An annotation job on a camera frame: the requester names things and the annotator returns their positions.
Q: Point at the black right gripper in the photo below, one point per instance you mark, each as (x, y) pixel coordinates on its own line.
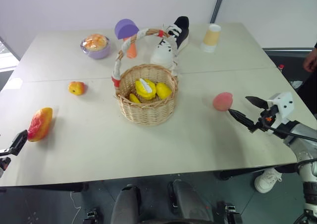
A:
(265, 121)

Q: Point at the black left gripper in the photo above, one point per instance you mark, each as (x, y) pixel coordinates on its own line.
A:
(4, 163)

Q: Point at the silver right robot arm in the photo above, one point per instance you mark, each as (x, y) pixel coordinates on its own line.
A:
(303, 144)

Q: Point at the bystander bare hand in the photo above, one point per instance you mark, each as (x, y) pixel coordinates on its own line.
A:
(310, 60)

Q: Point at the large red yellow mango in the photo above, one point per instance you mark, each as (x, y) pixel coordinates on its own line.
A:
(39, 124)

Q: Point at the pink peach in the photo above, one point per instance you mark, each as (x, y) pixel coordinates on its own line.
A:
(223, 101)

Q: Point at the small red floor object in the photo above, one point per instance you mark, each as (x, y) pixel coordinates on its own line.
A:
(281, 66)

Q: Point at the bystander black clothing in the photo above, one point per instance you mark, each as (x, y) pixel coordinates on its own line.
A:
(309, 90)

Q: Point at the bystander white shoe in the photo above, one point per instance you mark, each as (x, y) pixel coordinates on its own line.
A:
(267, 180)

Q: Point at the small yellow red apple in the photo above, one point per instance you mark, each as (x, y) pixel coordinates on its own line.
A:
(77, 88)

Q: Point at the yellow white paper cup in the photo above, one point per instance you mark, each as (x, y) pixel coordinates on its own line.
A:
(211, 38)

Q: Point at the yellow lemon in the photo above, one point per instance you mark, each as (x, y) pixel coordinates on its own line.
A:
(163, 90)

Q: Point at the black and white sneaker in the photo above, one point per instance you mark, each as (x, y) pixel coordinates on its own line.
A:
(171, 44)

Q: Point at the yellow durian piece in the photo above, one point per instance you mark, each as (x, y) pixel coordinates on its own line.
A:
(145, 89)

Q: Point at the dark rounded black shape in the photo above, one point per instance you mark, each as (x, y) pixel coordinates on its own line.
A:
(189, 201)

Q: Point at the small yellow banana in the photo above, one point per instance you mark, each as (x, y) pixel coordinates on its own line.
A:
(134, 98)

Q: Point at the purple bowl with bread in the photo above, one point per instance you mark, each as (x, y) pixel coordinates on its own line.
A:
(96, 46)

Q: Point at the dark rounded grey shape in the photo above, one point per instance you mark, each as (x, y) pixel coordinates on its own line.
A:
(126, 205)

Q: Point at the purple toy mushroom, orange stem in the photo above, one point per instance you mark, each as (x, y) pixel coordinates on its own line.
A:
(125, 30)

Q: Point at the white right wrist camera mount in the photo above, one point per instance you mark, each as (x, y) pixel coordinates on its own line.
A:
(282, 106)

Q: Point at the grey metal wall pole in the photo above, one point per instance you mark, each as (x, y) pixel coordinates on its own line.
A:
(219, 3)

